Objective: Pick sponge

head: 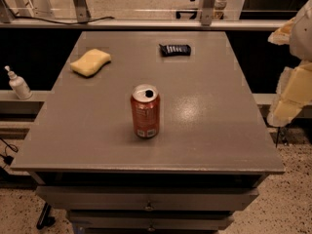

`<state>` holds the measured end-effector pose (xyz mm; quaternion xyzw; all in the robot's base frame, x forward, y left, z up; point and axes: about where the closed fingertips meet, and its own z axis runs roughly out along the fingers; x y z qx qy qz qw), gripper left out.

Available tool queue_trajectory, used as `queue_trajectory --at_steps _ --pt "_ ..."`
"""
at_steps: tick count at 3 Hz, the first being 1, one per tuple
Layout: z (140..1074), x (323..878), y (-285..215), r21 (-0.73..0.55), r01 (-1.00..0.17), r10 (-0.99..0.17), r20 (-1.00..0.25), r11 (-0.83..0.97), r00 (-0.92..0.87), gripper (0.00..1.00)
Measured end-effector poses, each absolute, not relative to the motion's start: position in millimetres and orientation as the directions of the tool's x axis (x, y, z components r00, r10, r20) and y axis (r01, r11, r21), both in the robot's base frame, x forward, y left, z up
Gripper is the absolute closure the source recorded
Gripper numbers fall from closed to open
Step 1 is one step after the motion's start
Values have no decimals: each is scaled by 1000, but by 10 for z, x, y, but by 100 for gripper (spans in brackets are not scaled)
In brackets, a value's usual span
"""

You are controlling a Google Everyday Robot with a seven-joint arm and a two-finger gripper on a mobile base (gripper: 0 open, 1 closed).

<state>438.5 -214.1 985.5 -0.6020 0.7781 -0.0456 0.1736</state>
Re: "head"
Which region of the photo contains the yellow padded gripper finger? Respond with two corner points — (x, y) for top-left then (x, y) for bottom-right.
(267, 61), (312, 127)
(268, 18), (295, 46)

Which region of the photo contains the yellow sponge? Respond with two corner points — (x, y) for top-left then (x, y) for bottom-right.
(70, 49), (111, 77)

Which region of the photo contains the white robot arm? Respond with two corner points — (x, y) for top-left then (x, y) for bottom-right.
(267, 0), (312, 127)

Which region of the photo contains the grey drawer cabinet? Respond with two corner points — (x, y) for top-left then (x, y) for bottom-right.
(13, 31), (284, 234)

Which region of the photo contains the black snack packet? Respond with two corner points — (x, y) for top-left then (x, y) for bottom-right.
(159, 45), (191, 57)

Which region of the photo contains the orange soda can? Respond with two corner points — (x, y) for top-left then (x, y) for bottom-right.
(131, 84), (160, 138)

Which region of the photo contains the white pump bottle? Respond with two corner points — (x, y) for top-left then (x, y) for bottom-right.
(5, 65), (32, 100)

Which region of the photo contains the black cable on rail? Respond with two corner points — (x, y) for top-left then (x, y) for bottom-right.
(9, 8), (115, 25)

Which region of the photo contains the metal frame rail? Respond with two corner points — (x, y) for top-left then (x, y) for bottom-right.
(0, 19), (286, 31)

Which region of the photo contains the black floor cable plug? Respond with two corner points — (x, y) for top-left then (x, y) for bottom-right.
(0, 136), (20, 167)

